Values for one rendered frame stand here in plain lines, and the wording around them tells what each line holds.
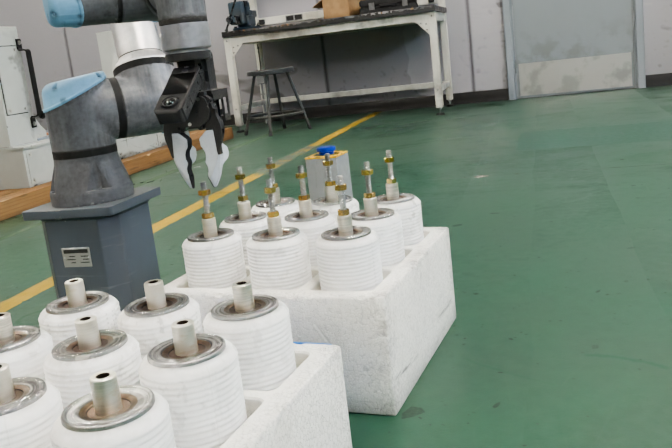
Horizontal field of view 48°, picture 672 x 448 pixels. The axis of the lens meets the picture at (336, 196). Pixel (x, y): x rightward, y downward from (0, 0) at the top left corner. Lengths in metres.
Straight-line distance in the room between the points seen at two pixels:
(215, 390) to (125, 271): 0.72
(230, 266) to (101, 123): 0.39
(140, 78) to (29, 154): 2.20
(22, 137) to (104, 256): 2.34
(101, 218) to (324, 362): 0.65
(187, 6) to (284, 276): 0.43
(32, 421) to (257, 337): 0.24
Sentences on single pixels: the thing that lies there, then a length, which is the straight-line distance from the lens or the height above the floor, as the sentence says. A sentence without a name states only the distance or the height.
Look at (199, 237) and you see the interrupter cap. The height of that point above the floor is 0.25.
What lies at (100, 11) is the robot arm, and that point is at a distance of 1.26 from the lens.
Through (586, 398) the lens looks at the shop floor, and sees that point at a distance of 1.15.
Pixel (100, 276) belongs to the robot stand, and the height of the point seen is 0.17.
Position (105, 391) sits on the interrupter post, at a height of 0.27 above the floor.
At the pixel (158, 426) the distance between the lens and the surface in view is 0.65.
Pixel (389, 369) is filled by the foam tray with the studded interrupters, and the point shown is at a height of 0.07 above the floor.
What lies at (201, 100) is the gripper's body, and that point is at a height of 0.47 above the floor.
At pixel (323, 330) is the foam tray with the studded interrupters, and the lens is 1.10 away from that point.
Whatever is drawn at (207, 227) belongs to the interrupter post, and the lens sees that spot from 1.21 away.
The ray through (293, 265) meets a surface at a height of 0.21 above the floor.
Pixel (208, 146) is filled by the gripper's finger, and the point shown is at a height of 0.40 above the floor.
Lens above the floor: 0.52
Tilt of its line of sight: 11 degrees down
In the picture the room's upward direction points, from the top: 7 degrees counter-clockwise
